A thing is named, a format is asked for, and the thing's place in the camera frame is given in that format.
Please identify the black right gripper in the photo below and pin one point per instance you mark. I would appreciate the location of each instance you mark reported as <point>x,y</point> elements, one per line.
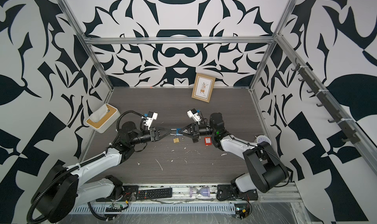
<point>196,131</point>

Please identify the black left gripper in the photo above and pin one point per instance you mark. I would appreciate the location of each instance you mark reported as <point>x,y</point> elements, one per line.
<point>154,136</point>

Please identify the blue padlock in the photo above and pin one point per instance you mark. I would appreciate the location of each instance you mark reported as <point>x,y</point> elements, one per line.
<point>175,132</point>

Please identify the brass padlock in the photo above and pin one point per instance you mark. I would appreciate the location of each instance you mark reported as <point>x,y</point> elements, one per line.
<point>176,139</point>

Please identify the red padlock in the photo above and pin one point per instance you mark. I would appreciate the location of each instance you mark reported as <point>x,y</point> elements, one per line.
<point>208,141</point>

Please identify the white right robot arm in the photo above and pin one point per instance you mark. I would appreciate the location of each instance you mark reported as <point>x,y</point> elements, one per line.
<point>264,168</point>

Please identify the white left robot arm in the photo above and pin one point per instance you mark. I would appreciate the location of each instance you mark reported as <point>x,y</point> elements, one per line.
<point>65,188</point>

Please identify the white tissue box wooden lid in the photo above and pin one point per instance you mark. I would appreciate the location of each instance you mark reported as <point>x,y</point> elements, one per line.
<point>103,118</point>

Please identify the purple hourglass timer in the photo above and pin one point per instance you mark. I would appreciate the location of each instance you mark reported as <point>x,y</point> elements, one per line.
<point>203,191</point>

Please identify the black remote control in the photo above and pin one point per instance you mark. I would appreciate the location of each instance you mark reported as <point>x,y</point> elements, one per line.
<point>154,194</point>

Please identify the white alarm clock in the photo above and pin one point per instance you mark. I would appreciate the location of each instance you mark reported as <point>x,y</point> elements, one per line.
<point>262,138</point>

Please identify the green circuit board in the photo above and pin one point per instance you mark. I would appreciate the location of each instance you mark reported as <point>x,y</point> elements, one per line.
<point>242,210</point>

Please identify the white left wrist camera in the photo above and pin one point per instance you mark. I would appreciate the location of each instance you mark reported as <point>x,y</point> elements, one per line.
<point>149,118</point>

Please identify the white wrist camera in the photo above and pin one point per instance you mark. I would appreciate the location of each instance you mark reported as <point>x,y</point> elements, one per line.
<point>194,114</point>
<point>149,118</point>

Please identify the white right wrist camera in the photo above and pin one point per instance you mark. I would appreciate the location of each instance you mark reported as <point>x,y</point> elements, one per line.
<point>194,114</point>

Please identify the wooden picture frame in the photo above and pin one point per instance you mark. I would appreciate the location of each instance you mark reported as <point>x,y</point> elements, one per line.
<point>203,87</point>

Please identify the small wired circuit board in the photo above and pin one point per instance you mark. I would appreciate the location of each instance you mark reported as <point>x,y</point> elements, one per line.
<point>117,207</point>

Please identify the black wall hook rail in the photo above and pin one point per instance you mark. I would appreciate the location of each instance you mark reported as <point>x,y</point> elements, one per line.
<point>327,100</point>

